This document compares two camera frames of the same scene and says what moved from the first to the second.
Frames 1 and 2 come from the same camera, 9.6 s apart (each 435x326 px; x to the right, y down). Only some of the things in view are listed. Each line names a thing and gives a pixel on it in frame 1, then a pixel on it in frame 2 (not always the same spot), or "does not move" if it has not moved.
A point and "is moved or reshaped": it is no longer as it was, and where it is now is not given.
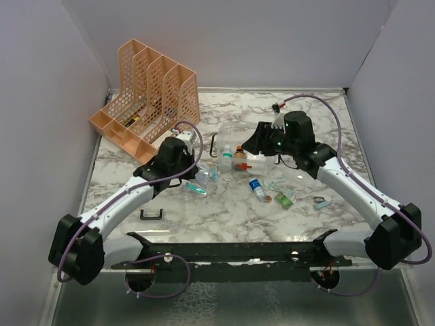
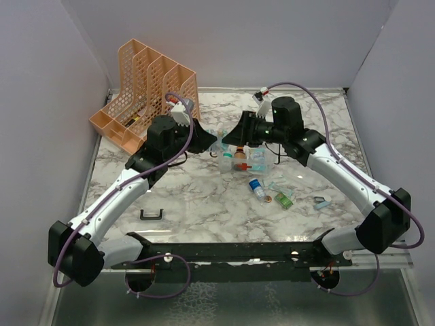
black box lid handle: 143,217 does not move
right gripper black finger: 259,142 to 240,135
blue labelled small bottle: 255,184 does not move
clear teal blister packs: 208,173 to 219,134
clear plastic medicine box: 233,159 does not move
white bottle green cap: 227,157 does not move
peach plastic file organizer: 157,96 does not move
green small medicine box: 283,201 does not move
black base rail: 230,261 does not move
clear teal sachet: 282,188 does not move
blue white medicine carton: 255,157 is moved or reshaped
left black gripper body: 187,161 to 181,136
